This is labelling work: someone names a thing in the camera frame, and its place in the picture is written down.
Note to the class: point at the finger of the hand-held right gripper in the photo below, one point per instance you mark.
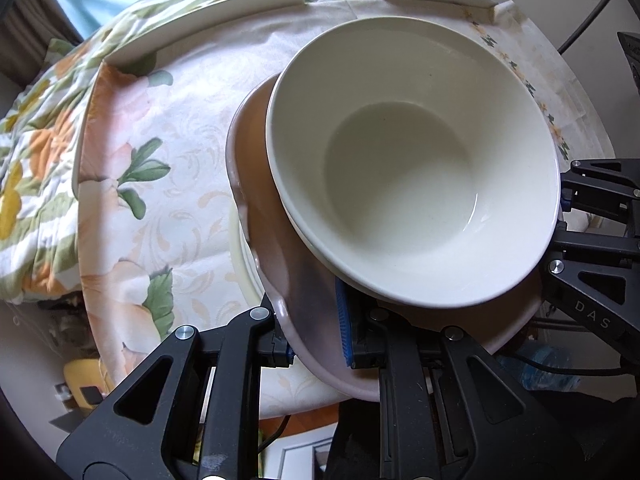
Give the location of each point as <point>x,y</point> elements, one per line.
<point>600,190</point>
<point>560,245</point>

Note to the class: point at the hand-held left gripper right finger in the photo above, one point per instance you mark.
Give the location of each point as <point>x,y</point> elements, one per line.
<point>345,325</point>

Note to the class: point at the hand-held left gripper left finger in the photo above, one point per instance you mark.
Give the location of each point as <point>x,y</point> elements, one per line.
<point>280,352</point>

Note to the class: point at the pink rectangular dish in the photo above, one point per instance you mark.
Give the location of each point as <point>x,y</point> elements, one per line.
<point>300,310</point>

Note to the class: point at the large cream plate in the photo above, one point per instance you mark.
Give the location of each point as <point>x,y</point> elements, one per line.
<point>245,265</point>

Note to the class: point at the small white bowl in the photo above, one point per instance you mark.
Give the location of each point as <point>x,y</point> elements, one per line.
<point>400,160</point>

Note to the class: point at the blue plastic bag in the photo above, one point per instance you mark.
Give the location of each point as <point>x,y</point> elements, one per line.
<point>550,367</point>

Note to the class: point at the yellow box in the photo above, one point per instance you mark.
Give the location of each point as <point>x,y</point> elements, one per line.
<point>80,375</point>

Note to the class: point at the cream patterned tablecloth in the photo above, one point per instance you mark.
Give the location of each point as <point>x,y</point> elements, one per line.
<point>200,160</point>

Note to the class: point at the floral quilt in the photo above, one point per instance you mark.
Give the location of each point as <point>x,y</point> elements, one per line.
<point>40,185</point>

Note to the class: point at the brown curtain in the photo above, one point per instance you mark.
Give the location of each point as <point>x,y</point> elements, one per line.
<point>35,20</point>

